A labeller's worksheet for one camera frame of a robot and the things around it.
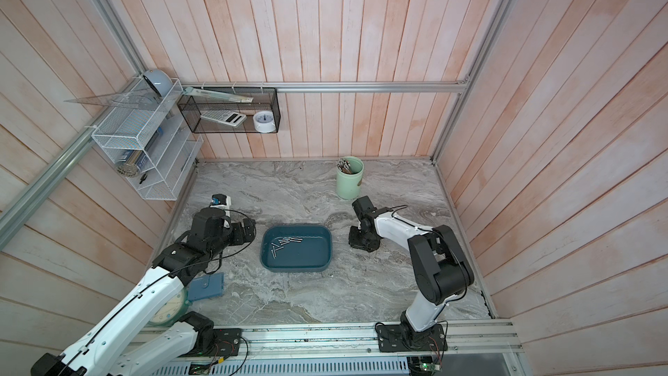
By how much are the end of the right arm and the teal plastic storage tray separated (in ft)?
0.33

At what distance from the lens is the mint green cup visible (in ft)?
3.19

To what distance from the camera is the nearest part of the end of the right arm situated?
690 mm

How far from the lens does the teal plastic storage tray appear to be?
896 millimetres

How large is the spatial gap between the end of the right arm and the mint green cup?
0.20 metres

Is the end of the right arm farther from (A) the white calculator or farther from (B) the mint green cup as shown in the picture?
(A) the white calculator

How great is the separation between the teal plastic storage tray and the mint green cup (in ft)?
0.67
